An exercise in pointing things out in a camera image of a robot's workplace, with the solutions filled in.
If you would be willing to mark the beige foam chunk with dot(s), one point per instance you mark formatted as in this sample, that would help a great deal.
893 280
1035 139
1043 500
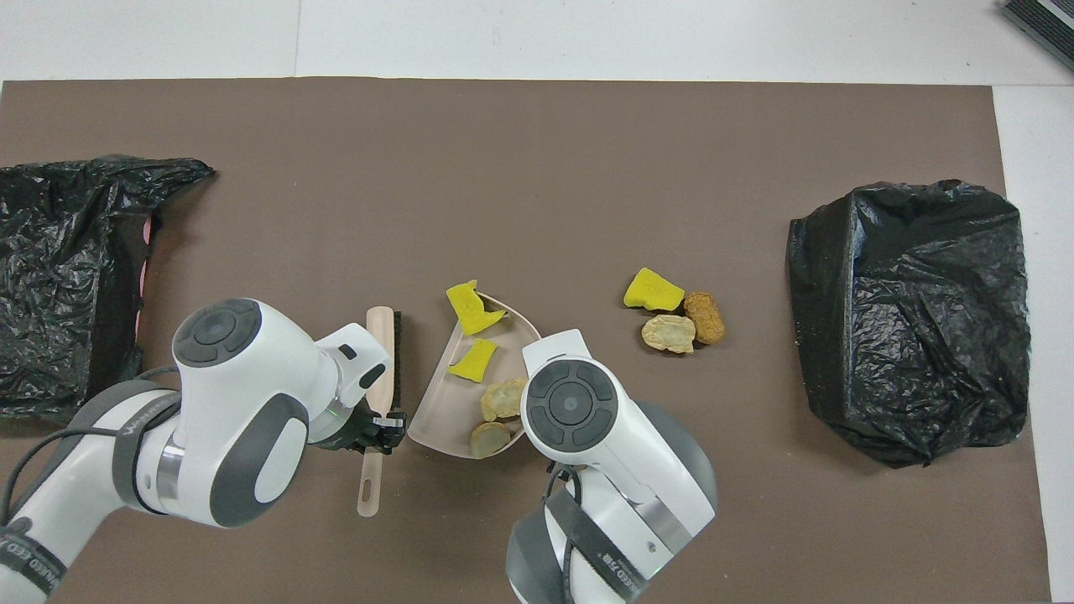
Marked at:
489 439
503 398
669 334

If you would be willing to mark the black bag bin pink inside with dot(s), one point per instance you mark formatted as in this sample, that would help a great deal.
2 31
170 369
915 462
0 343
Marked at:
67 252

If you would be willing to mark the beige plastic dustpan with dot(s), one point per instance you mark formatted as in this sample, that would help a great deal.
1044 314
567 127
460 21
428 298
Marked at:
436 411

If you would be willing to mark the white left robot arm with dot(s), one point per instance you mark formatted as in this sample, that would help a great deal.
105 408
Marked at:
235 403

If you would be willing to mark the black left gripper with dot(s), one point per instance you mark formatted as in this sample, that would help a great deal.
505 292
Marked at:
348 429

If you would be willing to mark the brown foam chunk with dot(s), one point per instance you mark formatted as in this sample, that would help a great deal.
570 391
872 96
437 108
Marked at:
706 319

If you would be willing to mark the yellow sponge piece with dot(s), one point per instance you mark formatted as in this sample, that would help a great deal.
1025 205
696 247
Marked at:
475 361
653 291
471 309

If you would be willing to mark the beige brush black bristles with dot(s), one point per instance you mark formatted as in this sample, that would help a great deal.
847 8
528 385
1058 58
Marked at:
382 335

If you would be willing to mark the brown table mat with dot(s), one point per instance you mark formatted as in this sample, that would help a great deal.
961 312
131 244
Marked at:
503 126

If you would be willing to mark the black bag lined bin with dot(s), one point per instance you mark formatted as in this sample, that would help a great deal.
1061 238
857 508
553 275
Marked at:
881 277

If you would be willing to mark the grey ribbed object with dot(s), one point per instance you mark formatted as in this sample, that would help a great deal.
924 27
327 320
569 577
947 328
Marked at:
1045 21

